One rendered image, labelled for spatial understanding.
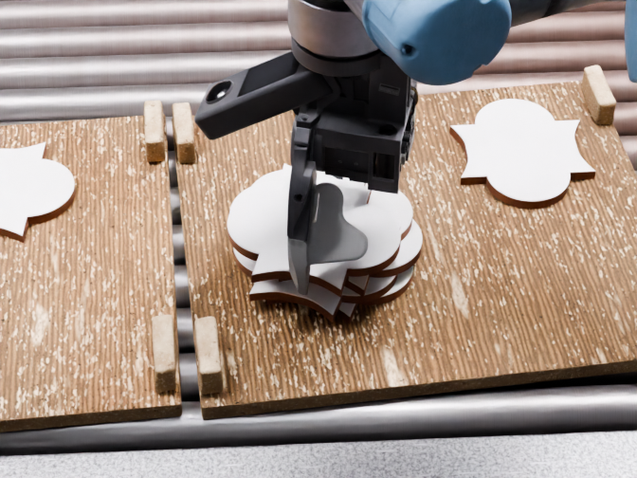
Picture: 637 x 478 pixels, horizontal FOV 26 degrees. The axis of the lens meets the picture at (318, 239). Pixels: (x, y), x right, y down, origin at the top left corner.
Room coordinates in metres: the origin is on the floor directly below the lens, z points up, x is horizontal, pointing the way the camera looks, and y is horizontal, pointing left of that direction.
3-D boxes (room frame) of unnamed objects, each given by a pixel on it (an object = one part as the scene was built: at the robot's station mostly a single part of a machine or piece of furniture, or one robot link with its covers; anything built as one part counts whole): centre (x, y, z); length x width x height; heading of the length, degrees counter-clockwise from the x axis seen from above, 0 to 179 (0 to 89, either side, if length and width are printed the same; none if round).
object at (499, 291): (0.86, -0.09, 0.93); 0.41 x 0.35 x 0.02; 98
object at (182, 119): (0.96, 0.12, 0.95); 0.06 x 0.02 x 0.03; 8
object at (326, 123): (0.78, -0.02, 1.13); 0.09 x 0.08 x 0.12; 77
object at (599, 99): (1.02, -0.26, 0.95); 0.06 x 0.02 x 0.03; 8
